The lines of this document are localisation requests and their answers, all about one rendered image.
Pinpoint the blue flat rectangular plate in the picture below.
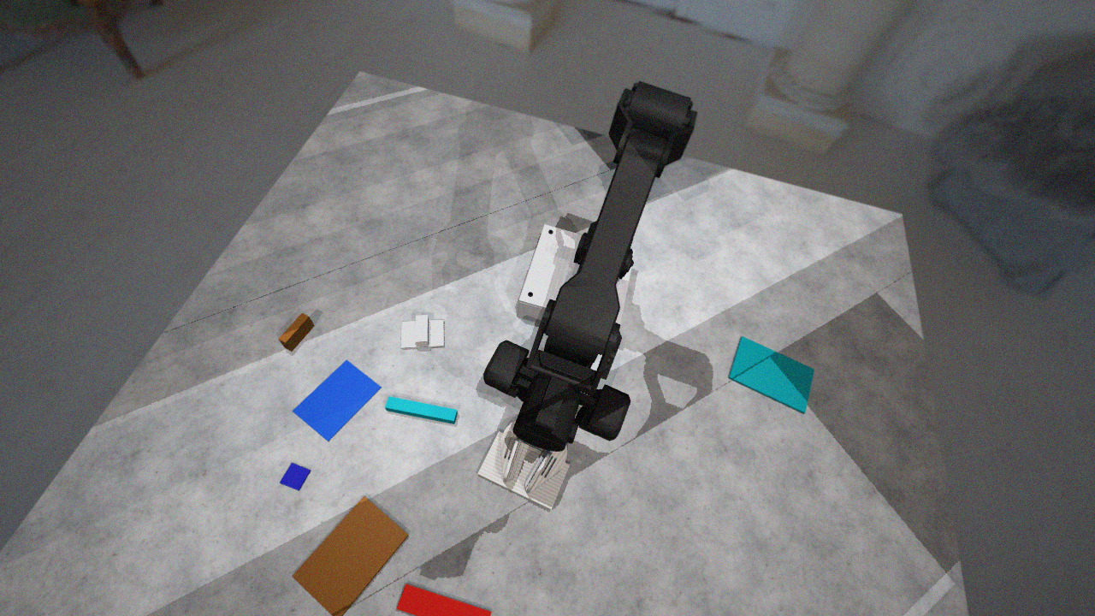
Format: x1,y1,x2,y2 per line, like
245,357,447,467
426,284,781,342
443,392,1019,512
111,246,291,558
280,463,310,491
293,361,381,441

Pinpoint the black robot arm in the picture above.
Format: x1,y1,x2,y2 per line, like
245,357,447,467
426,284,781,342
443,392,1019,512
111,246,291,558
512,81,698,452

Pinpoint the brown rectangular block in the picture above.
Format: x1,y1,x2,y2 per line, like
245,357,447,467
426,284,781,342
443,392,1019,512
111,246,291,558
278,313,315,352

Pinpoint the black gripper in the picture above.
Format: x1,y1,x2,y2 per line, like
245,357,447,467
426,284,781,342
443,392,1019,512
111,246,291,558
483,341,630,441

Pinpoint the teal rectangular bar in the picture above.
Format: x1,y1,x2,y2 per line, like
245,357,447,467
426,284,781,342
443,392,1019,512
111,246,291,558
385,396,458,425

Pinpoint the teal flat plate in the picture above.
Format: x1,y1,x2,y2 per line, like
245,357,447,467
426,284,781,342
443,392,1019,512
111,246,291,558
729,337,814,412

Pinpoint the brown rectangular plate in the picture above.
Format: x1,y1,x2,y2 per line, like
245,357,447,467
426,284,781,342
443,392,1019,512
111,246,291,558
292,496,410,616

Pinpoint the red flat rectangular plate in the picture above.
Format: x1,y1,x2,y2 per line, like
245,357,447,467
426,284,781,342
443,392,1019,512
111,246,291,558
396,584,491,616

